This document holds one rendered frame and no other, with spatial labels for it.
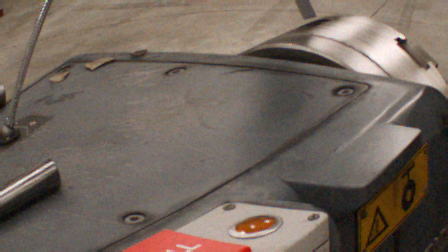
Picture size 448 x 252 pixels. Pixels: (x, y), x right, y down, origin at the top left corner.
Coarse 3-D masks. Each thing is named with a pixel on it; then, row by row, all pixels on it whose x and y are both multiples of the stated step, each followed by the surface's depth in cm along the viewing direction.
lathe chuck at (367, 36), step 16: (336, 16) 106; (352, 16) 105; (288, 32) 104; (304, 32) 101; (320, 32) 100; (336, 32) 100; (352, 32) 100; (368, 32) 101; (384, 32) 101; (352, 48) 97; (368, 48) 97; (384, 48) 98; (400, 48) 99; (384, 64) 96; (400, 64) 97; (416, 64) 98; (432, 64) 100; (416, 80) 96; (432, 80) 98
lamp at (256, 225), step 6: (246, 222) 61; (252, 222) 61; (258, 222) 61; (264, 222) 61; (270, 222) 61; (240, 228) 61; (246, 228) 61; (252, 228) 60; (258, 228) 60; (264, 228) 60
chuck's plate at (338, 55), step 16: (256, 48) 101; (272, 48) 99; (288, 48) 98; (304, 48) 97; (320, 48) 96; (336, 48) 96; (320, 64) 97; (336, 64) 95; (352, 64) 94; (368, 64) 95
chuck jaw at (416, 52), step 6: (402, 48) 101; (408, 48) 101; (414, 48) 104; (420, 48) 105; (408, 54) 100; (414, 54) 101; (420, 54) 104; (426, 54) 104; (414, 60) 100; (420, 60) 100; (426, 60) 104; (432, 60) 104; (420, 66) 99
